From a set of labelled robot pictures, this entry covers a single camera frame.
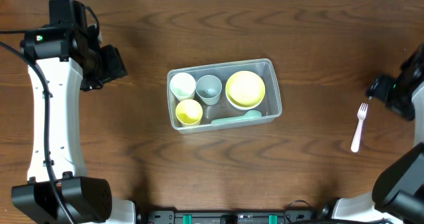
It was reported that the yellow plastic bowl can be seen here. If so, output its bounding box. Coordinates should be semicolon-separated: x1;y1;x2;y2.
225;71;266;107

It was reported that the pink plastic fork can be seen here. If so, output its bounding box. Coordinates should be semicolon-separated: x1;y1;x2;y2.
350;103;368;153

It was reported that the white plastic bowl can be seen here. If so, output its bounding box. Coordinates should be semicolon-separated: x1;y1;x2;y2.
225;92;266;111

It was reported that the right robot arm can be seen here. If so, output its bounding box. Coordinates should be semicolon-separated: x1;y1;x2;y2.
320;45;423;223

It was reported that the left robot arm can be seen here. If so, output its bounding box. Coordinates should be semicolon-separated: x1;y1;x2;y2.
11;0;136;223

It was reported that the white plastic cup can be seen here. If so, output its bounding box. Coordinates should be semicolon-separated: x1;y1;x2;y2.
170;72;196;101

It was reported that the grey plastic cup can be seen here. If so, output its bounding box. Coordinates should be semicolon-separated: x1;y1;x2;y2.
195;75;223;105

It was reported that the mint green plastic spoon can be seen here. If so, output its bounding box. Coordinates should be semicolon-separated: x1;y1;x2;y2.
211;110;262;125

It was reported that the clear plastic container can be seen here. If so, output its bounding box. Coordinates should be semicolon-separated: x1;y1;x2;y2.
167;58;283;134

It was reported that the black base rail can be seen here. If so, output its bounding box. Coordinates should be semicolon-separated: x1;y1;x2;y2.
136;207;319;224

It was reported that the yellow plastic cup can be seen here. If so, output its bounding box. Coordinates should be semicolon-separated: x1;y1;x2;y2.
176;99;203;127

